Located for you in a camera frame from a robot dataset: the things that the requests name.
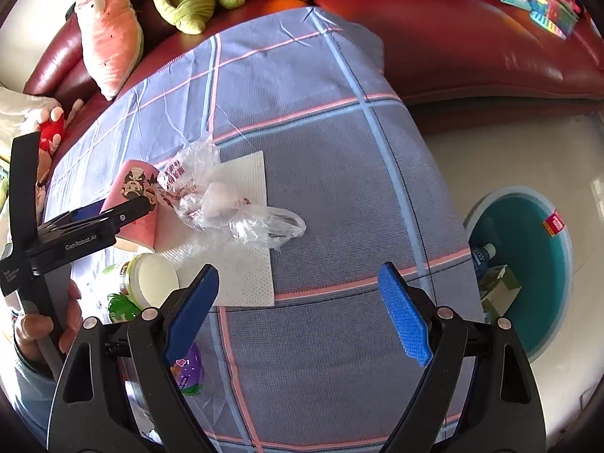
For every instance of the green clear wrapper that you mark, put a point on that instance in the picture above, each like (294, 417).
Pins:
(122, 309)

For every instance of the person's left hand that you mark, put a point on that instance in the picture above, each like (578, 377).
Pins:
(33, 328)

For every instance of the green carton box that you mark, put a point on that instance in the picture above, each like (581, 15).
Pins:
(500, 288)

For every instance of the red leather sofa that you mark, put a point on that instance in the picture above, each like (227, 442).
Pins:
(448, 42)

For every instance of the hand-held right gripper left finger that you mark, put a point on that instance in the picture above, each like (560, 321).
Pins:
(188, 321)

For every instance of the clear plastic bag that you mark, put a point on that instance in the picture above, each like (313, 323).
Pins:
(188, 174)

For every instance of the blue plastic bottle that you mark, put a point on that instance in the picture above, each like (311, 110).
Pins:
(481, 255)

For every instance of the plush doll with red outfit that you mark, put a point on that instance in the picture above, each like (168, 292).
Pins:
(52, 132)

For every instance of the white paper towel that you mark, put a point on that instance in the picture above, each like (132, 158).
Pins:
(245, 174)

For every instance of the person's left forearm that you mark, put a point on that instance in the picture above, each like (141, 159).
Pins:
(28, 391)

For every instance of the blue plaid cloth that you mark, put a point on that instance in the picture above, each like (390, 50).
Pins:
(330, 174)

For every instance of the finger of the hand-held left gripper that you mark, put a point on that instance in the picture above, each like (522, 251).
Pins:
(87, 208)
(132, 211)

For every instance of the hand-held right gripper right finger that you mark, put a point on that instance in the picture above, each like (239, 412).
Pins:
(406, 316)

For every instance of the pink plush toy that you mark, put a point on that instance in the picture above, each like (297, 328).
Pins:
(111, 33)

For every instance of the pink paper cup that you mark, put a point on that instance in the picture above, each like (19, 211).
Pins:
(134, 179)

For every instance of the teal trash bin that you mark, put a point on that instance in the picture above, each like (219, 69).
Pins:
(533, 264)

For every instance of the purple egg-shaped package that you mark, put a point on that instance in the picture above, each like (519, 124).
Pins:
(191, 370)

